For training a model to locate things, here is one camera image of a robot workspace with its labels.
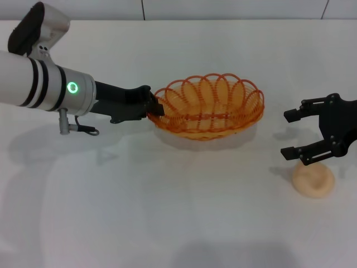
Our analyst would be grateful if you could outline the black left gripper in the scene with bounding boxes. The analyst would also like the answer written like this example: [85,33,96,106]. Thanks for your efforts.
[93,80,165,124]

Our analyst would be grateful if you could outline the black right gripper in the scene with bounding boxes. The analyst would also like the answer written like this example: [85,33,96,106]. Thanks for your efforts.
[280,93,357,166]

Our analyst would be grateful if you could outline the round beige bread bun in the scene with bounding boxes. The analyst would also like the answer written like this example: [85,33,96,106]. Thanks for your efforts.
[292,161,336,199]

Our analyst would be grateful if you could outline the orange woven plastic basket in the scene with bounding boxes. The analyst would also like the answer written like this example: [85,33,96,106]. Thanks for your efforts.
[147,73,265,142]

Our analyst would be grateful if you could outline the left arm connector cable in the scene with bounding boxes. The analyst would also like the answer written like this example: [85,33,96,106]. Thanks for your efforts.
[58,108,100,136]

